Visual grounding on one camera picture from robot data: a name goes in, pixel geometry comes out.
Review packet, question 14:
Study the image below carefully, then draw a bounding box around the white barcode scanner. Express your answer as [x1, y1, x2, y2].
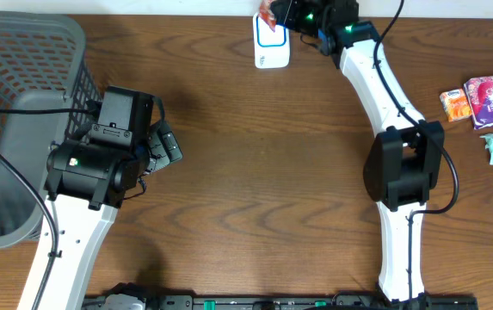
[252, 13, 291, 69]

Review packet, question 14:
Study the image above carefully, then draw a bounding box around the grey plastic mesh basket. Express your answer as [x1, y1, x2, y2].
[0, 12, 101, 248]

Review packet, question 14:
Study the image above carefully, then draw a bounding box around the orange Kleenex tissue pack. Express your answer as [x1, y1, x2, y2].
[440, 89, 471, 122]

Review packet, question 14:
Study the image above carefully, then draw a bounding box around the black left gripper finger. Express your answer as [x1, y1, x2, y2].
[147, 133, 170, 171]
[160, 121, 183, 163]

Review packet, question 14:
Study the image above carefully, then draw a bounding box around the orange chocolate bar wrapper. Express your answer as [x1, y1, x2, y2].
[258, 0, 277, 32]

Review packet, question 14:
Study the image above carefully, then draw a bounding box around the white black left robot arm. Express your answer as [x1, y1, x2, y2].
[18, 86, 182, 309]

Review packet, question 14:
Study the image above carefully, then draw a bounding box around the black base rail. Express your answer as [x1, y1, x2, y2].
[79, 283, 478, 310]

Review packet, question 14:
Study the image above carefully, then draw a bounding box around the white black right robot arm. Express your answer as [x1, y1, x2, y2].
[260, 1, 450, 309]

